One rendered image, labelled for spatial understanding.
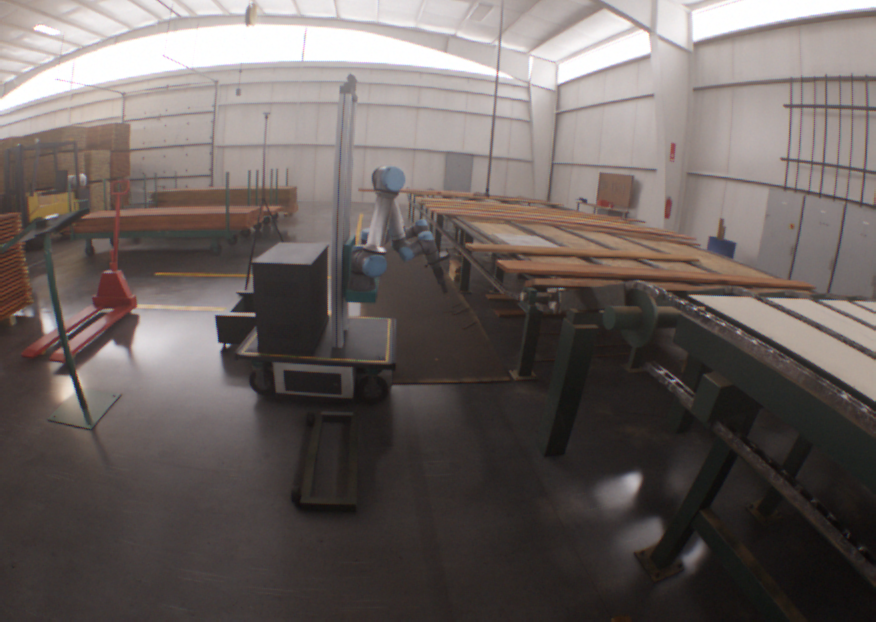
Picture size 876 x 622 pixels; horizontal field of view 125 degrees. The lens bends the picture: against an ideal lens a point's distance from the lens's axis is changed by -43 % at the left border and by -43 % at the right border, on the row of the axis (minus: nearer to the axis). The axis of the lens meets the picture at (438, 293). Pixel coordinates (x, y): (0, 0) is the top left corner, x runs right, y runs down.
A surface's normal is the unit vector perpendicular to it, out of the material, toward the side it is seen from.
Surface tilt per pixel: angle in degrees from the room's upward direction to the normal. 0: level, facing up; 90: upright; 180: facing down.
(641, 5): 90
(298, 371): 90
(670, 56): 90
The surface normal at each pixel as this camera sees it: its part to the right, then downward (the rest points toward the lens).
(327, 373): 0.09, 0.31
